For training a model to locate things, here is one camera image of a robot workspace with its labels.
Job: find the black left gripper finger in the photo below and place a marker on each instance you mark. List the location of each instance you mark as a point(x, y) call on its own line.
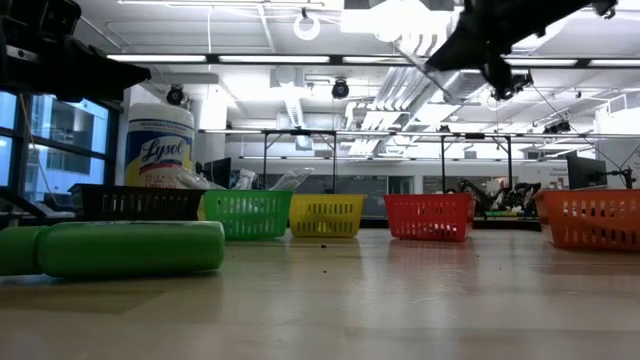
point(110, 72)

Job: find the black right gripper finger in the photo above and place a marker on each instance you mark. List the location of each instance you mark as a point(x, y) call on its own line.
point(470, 37)
point(470, 57)

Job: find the blue white bagged toothbrush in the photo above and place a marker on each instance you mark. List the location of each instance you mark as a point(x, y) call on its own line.
point(292, 180)
point(197, 181)

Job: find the green shampoo bottle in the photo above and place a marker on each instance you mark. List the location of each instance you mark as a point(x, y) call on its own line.
point(125, 250)

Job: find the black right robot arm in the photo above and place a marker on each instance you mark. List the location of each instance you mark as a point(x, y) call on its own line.
point(575, 12)

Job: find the Lysol wipes canister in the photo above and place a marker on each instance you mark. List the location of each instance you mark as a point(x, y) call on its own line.
point(157, 150)

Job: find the large window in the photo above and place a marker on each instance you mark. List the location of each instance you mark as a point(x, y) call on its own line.
point(65, 165)

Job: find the black plastic basket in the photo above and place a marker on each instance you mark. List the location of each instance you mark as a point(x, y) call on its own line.
point(140, 202)

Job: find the distant black robot arms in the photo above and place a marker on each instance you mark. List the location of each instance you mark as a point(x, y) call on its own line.
point(500, 197)

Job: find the black monitor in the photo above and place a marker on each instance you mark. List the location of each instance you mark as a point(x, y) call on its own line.
point(585, 172)
point(217, 174)

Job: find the round pendant lamp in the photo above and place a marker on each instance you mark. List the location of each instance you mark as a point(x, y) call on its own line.
point(307, 27)

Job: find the overhead LED light bar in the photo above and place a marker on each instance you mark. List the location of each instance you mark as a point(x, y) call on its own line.
point(275, 59)

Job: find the red plastic basket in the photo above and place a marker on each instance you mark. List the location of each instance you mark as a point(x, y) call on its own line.
point(427, 217)

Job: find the green plastic basket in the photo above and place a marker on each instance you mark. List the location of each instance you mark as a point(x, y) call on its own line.
point(247, 215)

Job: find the orange plastic basket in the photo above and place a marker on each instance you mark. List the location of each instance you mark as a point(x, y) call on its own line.
point(595, 220)

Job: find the yellow plastic basket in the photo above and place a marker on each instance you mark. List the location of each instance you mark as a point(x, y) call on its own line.
point(327, 215)

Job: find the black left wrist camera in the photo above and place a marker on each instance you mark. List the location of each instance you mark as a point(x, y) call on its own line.
point(60, 17)

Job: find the black ceiling camera cluster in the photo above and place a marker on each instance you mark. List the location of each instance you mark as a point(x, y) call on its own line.
point(522, 82)

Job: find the black overhead camera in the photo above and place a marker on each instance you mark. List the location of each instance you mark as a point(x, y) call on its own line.
point(340, 90)

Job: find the distant black station frame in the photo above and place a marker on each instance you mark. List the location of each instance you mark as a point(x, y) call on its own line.
point(334, 160)

